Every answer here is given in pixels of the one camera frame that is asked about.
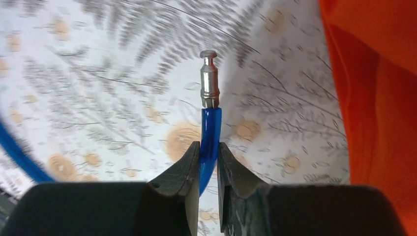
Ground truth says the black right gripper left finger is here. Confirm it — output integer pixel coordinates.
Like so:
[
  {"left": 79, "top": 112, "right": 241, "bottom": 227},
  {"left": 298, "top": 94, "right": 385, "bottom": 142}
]
[{"left": 1, "top": 142, "right": 200, "bottom": 236}]

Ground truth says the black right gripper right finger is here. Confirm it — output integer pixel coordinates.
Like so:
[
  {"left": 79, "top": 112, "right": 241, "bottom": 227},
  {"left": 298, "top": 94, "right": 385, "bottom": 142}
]
[{"left": 217, "top": 143, "right": 406, "bottom": 236}]

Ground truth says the blue cable lock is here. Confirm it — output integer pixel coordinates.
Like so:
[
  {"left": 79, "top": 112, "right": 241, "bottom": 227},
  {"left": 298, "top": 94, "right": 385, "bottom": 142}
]
[{"left": 0, "top": 50, "right": 222, "bottom": 196}]

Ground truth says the orange t-shirt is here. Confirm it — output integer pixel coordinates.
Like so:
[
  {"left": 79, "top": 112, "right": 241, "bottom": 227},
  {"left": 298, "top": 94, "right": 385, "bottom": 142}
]
[{"left": 319, "top": 0, "right": 417, "bottom": 236}]

